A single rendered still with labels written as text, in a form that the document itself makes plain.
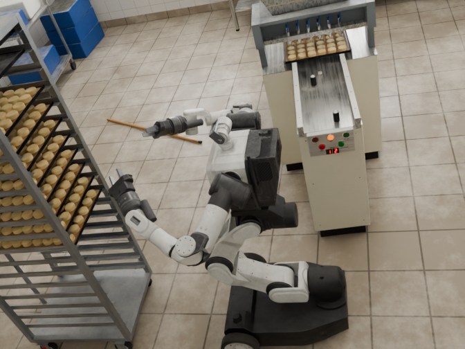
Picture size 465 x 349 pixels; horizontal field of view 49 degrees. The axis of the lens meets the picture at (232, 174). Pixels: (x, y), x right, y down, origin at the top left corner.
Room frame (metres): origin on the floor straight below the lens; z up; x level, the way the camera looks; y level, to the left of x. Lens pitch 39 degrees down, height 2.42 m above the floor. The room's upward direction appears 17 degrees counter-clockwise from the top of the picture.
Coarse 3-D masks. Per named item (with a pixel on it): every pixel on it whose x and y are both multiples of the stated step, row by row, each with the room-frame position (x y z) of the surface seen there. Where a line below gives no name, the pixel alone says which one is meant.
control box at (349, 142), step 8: (344, 128) 2.08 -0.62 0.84; (352, 128) 2.06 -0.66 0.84; (312, 136) 2.10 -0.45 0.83; (320, 136) 2.09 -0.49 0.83; (336, 136) 2.07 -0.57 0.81; (352, 136) 2.05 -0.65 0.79; (312, 144) 2.10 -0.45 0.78; (320, 144) 2.09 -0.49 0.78; (328, 144) 2.08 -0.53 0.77; (336, 144) 2.07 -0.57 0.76; (352, 144) 2.05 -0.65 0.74; (312, 152) 2.10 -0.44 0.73; (320, 152) 2.09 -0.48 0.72
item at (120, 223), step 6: (90, 222) 2.22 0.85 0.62; (96, 222) 2.21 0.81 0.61; (102, 222) 2.20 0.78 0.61; (108, 222) 2.19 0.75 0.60; (114, 222) 2.17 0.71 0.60; (120, 222) 2.16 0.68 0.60; (84, 228) 2.22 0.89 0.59; (90, 228) 2.20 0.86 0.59; (96, 228) 2.19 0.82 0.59; (102, 228) 2.17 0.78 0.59
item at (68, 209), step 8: (80, 184) 2.11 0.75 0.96; (72, 192) 2.07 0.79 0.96; (80, 192) 2.05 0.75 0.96; (72, 200) 1.99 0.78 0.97; (64, 208) 1.94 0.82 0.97; (72, 208) 1.93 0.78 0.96; (64, 216) 1.88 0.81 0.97; (40, 224) 1.87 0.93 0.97; (48, 224) 1.86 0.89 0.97; (64, 224) 1.83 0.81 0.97; (0, 232) 1.92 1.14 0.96; (8, 232) 1.90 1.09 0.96; (16, 232) 1.88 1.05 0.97; (24, 232) 1.86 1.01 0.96; (32, 232) 1.86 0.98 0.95; (40, 232) 1.84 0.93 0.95; (48, 232) 1.83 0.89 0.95
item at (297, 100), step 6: (294, 66) 2.74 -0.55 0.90; (294, 72) 2.67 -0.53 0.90; (294, 78) 2.60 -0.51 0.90; (294, 84) 2.54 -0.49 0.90; (294, 90) 2.48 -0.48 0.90; (300, 102) 2.34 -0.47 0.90; (300, 108) 2.28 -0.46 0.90; (300, 114) 2.23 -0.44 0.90; (300, 120) 2.17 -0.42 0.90; (300, 126) 2.12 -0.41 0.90; (300, 132) 2.11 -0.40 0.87
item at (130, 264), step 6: (96, 264) 2.26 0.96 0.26; (102, 264) 2.24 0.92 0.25; (108, 264) 2.23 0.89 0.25; (114, 264) 2.22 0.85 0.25; (120, 264) 2.21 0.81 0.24; (126, 264) 2.20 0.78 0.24; (132, 264) 2.18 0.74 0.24; (138, 264) 2.17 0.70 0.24; (144, 264) 2.16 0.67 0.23; (54, 270) 2.34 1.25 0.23; (60, 270) 2.32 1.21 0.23; (96, 270) 2.23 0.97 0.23
